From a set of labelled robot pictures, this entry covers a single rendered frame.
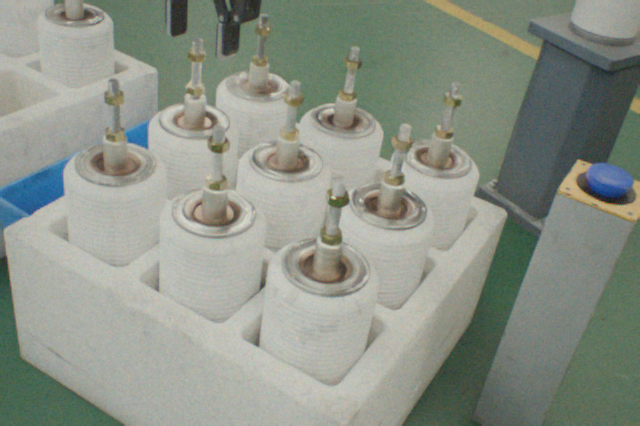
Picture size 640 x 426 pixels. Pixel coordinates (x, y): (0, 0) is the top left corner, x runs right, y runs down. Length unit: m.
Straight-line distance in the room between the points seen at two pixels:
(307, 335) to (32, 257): 0.29
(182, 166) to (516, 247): 0.57
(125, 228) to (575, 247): 0.42
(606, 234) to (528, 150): 0.50
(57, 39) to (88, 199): 0.37
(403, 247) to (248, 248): 0.14
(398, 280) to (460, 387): 0.24
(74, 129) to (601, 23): 0.71
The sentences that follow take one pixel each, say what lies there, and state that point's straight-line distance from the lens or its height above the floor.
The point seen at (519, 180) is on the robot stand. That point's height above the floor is 0.06.
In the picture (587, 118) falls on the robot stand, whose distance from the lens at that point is 1.13.
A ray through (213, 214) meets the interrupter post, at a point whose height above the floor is 0.26.
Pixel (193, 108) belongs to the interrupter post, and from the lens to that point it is 0.80.
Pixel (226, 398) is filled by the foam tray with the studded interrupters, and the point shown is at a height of 0.13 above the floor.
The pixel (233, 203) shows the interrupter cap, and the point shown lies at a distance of 0.69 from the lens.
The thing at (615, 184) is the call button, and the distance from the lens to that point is 0.71.
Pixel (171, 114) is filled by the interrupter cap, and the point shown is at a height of 0.25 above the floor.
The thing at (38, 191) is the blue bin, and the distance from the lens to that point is 0.99.
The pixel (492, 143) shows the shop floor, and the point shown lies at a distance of 1.43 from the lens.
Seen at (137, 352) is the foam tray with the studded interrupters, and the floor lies 0.12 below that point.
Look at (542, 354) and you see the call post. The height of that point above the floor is 0.13.
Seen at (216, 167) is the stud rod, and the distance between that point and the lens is 0.65.
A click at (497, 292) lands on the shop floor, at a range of 1.07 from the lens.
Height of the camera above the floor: 0.65
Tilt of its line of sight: 35 degrees down
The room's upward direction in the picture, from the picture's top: 9 degrees clockwise
